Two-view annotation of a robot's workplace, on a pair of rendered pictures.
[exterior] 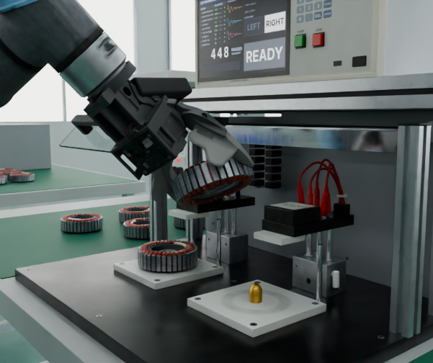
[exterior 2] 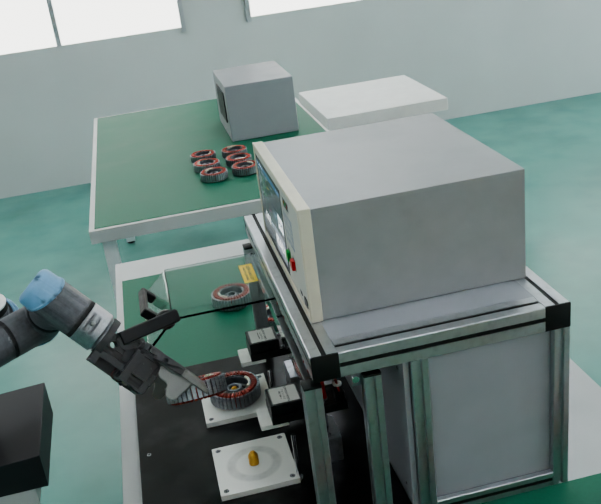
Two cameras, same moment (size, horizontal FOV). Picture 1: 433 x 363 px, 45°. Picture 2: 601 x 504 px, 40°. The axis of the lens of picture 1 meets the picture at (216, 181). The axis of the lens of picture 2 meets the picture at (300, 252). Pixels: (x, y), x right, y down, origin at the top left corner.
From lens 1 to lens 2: 1.14 m
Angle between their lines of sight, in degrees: 32
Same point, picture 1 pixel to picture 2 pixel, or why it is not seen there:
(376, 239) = not seen: hidden behind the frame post
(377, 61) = (310, 311)
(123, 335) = (149, 479)
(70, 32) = (64, 322)
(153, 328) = (170, 476)
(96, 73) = (85, 343)
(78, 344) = (129, 476)
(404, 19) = (346, 267)
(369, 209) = not seen: hidden behind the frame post
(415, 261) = (320, 479)
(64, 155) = (368, 49)
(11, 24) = (33, 314)
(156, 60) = not seen: outside the picture
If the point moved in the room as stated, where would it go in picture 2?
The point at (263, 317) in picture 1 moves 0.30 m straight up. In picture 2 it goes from (240, 484) to (214, 345)
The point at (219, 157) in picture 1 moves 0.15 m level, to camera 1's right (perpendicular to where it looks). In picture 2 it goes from (174, 392) to (248, 406)
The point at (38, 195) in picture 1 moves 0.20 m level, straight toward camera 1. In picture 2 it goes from (247, 207) to (237, 227)
